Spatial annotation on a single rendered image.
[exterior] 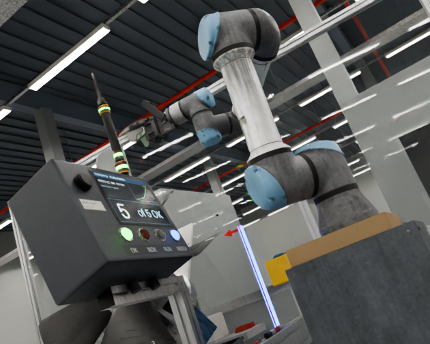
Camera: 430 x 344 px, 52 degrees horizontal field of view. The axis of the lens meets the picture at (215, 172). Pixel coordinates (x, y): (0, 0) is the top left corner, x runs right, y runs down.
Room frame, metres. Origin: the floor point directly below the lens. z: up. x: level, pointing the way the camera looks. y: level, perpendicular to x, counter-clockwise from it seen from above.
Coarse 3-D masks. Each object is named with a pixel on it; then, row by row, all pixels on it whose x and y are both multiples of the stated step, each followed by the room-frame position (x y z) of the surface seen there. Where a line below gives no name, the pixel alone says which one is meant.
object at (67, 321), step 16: (80, 304) 1.53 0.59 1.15; (96, 304) 1.53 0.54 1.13; (48, 320) 1.54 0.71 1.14; (64, 320) 1.52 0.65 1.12; (80, 320) 1.52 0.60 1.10; (96, 320) 1.53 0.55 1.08; (48, 336) 1.52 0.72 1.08; (64, 336) 1.52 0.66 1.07; (80, 336) 1.52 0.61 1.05; (96, 336) 1.53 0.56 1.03
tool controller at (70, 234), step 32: (32, 192) 0.62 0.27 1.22; (64, 192) 0.60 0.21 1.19; (96, 192) 0.66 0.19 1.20; (128, 192) 0.75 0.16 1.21; (32, 224) 0.63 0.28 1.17; (64, 224) 0.61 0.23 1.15; (96, 224) 0.61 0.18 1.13; (128, 224) 0.69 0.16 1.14; (160, 224) 0.78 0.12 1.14; (64, 256) 0.61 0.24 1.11; (96, 256) 0.59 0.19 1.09; (128, 256) 0.64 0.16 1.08; (160, 256) 0.72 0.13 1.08; (192, 256) 0.83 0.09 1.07; (64, 288) 0.62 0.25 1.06; (96, 288) 0.65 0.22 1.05
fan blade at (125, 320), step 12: (120, 312) 1.40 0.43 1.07; (132, 312) 1.41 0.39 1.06; (144, 312) 1.43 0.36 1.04; (108, 324) 1.37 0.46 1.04; (120, 324) 1.37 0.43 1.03; (132, 324) 1.37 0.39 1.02; (144, 324) 1.39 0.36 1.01; (156, 324) 1.40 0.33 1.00; (108, 336) 1.34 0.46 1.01; (120, 336) 1.34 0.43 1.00; (132, 336) 1.34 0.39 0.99; (144, 336) 1.35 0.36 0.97; (156, 336) 1.36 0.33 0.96; (168, 336) 1.37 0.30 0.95
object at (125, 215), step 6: (108, 198) 0.68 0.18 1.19; (114, 204) 0.68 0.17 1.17; (120, 204) 0.70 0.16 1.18; (126, 204) 0.72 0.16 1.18; (120, 210) 0.69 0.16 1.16; (126, 210) 0.70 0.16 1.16; (120, 216) 0.68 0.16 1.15; (126, 216) 0.69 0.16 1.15; (132, 216) 0.71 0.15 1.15; (126, 222) 0.68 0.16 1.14; (132, 222) 0.70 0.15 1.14; (138, 222) 0.72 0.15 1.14
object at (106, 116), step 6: (102, 114) 1.50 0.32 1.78; (108, 114) 1.51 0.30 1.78; (108, 120) 1.50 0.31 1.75; (108, 126) 1.50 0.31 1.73; (108, 132) 1.50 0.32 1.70; (114, 132) 1.51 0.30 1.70; (108, 138) 1.51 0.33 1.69; (114, 138) 1.50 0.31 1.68; (114, 144) 1.50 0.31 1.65; (114, 150) 1.50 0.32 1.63
